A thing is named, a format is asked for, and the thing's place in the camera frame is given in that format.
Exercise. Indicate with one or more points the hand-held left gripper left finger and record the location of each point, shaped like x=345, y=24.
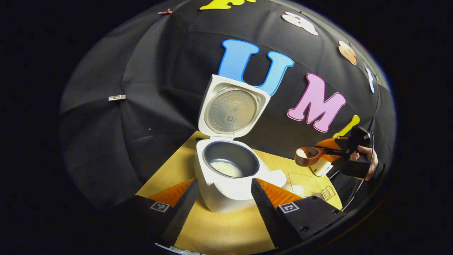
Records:
x=184, y=209

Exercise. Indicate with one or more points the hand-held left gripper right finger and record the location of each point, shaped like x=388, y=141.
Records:
x=265, y=212

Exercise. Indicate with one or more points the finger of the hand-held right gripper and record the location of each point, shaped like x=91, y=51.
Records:
x=329, y=144
x=336, y=158

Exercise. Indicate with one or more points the brown wooden spoon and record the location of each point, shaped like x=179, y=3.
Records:
x=311, y=157

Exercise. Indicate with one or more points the white rice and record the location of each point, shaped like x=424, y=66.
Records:
x=301, y=153
x=226, y=169

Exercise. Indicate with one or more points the white rice cooker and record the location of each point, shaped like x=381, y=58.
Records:
x=230, y=191

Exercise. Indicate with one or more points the white toaster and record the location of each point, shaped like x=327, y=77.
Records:
x=320, y=168

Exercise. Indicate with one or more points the black backdrop cloth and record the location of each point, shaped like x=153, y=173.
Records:
x=141, y=106

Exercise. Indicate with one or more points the white cloth clip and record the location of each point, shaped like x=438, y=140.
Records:
x=117, y=97

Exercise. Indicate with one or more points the copper cloth clip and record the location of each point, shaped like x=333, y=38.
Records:
x=165, y=11

